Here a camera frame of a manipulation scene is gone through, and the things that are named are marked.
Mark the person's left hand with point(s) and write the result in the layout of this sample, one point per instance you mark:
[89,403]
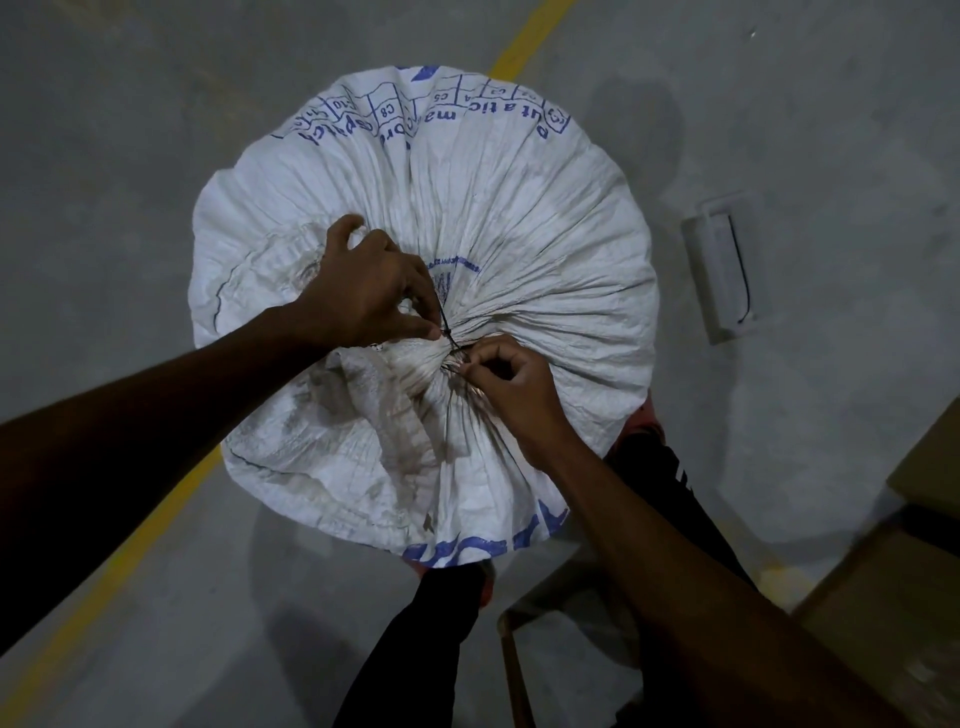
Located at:
[360,292]

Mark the red shoe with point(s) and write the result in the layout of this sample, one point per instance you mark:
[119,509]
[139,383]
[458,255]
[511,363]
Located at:
[643,421]
[488,583]

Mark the person's right hand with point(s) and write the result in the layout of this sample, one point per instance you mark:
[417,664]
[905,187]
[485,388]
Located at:
[521,397]

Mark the person's right leg black trousers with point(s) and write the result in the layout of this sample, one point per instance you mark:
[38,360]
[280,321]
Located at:
[667,487]

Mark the person's left thumb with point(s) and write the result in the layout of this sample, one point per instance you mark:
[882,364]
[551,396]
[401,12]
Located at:
[409,330]

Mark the large brown cardboard box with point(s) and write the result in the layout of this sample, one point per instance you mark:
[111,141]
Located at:
[900,615]

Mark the person's right forearm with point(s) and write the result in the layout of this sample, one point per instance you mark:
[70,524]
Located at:
[697,600]

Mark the person's right thumb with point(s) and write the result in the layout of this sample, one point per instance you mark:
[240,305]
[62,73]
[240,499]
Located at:
[475,371]

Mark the brown stool frame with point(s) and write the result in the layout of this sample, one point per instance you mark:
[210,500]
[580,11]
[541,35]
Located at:
[517,660]

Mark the person's left forearm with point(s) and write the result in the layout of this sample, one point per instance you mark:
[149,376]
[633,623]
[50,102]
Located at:
[135,457]

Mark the person's leg black trousers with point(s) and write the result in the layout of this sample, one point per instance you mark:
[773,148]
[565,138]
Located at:
[667,487]
[416,660]

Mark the white woven sack blue print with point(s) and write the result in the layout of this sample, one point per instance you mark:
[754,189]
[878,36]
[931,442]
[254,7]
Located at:
[510,247]

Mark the person's left leg black trousers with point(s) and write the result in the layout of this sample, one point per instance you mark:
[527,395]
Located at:
[416,660]

